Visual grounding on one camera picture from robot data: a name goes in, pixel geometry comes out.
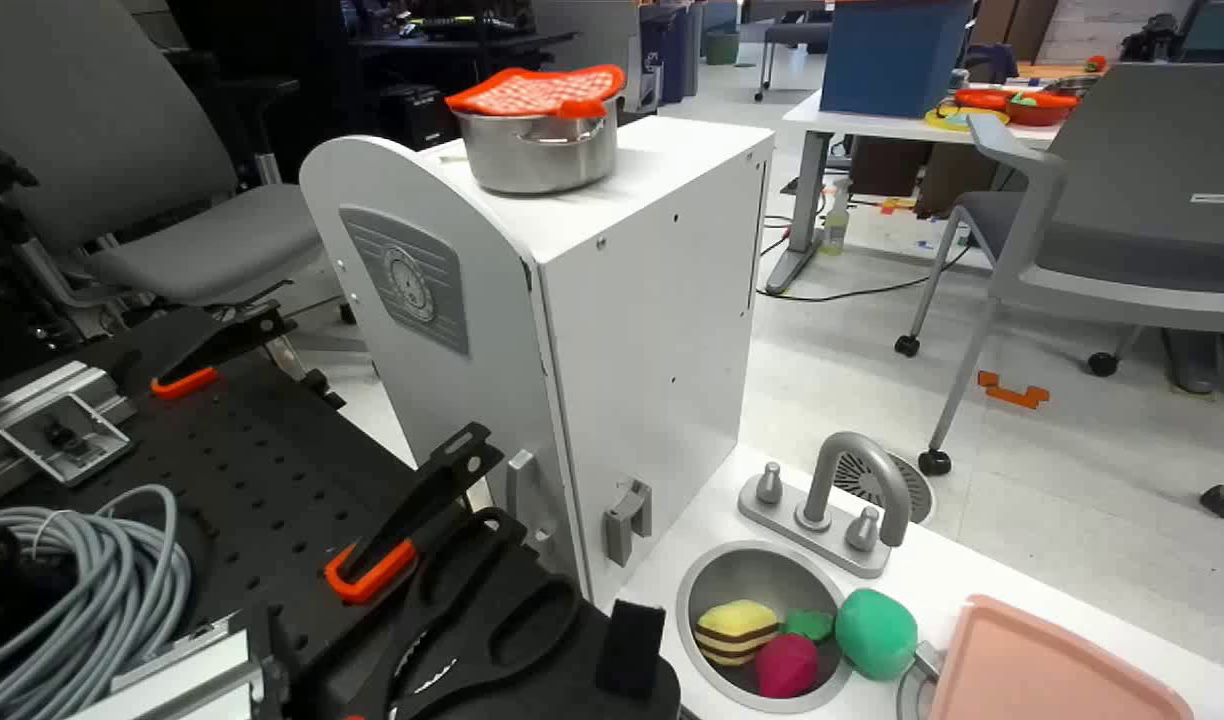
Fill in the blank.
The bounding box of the stainless steel pot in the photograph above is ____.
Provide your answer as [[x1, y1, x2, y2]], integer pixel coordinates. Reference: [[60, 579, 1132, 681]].
[[447, 97, 623, 199]]

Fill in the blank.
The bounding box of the orange patterned cloth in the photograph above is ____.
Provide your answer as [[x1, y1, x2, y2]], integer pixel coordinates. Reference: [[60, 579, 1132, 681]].
[[440, 60, 633, 125]]

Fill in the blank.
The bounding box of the white toy kitchen cabinet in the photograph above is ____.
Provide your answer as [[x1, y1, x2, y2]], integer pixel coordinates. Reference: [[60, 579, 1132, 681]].
[[297, 114, 776, 614]]

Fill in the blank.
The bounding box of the gray toy faucet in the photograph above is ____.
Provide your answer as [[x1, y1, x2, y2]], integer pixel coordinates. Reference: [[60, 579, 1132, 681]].
[[732, 428, 915, 579]]

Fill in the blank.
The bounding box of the round metal sink bowl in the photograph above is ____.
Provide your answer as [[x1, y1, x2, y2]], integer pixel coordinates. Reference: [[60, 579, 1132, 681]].
[[673, 535, 861, 715]]

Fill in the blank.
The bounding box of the white spray bottle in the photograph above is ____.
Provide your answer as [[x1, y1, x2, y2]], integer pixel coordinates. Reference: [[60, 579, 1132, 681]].
[[817, 171, 861, 261]]

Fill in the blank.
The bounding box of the black rectangular block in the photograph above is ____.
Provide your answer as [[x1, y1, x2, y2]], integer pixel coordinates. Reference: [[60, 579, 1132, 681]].
[[594, 595, 669, 706]]

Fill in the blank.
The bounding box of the yellow striped toy sponge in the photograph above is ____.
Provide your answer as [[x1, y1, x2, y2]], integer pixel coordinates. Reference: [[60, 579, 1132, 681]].
[[693, 595, 789, 673]]

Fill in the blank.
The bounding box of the small green toy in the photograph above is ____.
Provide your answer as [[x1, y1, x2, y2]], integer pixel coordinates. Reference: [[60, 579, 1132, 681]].
[[786, 604, 842, 650]]

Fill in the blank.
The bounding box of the white office desk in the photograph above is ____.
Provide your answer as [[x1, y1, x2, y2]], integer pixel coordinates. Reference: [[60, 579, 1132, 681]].
[[766, 90, 1063, 302]]

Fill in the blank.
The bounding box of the pink toy ball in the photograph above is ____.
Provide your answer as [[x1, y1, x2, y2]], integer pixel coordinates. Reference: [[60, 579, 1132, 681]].
[[751, 634, 827, 700]]

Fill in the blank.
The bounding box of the teal rounded toy block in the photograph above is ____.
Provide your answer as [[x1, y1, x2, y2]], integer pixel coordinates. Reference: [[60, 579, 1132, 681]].
[[831, 586, 919, 685]]

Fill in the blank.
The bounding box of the blue plastic storage bin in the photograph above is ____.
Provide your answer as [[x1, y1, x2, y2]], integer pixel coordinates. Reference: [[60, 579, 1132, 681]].
[[821, 0, 976, 121]]

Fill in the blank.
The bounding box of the yellow green plate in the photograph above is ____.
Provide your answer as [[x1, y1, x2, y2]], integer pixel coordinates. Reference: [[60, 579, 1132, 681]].
[[926, 105, 982, 138]]

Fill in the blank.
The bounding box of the orange plastic tray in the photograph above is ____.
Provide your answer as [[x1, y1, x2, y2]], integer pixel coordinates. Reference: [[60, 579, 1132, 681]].
[[951, 81, 1085, 132]]

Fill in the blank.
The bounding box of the pink plastic tray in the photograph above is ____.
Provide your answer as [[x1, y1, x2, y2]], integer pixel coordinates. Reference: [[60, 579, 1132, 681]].
[[928, 591, 1195, 720]]

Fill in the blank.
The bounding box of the silver mounting plate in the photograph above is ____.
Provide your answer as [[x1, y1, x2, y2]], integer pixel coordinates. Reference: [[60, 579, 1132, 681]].
[[0, 390, 135, 494]]

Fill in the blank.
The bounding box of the gray office chair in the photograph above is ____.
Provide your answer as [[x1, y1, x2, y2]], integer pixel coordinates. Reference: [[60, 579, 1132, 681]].
[[893, 57, 1224, 519], [0, 0, 334, 316]]

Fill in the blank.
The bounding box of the black clamp orange handle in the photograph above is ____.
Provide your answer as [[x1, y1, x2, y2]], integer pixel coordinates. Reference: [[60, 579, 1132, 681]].
[[147, 302, 300, 405], [321, 422, 507, 609]]

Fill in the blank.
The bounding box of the silver metal bracket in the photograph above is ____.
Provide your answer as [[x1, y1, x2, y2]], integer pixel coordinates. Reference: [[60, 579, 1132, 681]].
[[103, 616, 263, 720]]

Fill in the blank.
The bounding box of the gray cable bundle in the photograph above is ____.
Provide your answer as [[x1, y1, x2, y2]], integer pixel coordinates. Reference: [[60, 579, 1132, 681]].
[[0, 480, 198, 720]]

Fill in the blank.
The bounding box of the aluminium extrusion rail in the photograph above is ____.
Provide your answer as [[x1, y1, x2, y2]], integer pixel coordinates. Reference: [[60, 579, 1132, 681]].
[[0, 358, 117, 514]]

